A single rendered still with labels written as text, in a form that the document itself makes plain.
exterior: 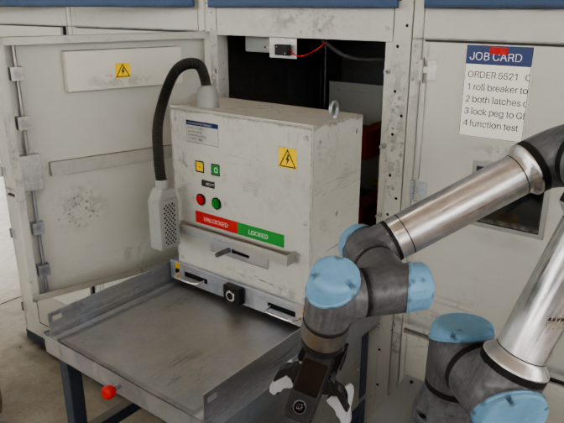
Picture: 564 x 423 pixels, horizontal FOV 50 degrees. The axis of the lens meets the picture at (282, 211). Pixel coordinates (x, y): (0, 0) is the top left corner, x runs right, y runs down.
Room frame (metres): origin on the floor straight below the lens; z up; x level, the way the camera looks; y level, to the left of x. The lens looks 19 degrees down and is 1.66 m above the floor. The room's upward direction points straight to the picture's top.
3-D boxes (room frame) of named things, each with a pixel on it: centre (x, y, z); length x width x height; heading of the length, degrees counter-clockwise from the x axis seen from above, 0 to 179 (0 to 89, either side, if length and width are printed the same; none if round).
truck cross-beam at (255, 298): (1.55, 0.11, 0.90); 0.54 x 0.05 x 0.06; 52
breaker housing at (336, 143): (1.74, -0.04, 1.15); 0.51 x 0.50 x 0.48; 142
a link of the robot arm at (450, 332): (1.01, -0.34, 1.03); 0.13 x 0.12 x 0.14; 12
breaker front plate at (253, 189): (1.53, 0.12, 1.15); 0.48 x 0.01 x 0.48; 52
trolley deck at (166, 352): (1.47, 0.17, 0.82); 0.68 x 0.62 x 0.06; 142
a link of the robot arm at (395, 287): (0.85, -0.17, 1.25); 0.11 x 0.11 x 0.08; 12
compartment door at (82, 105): (1.79, 0.49, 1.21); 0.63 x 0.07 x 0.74; 126
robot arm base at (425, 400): (1.02, -0.34, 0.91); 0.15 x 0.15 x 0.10
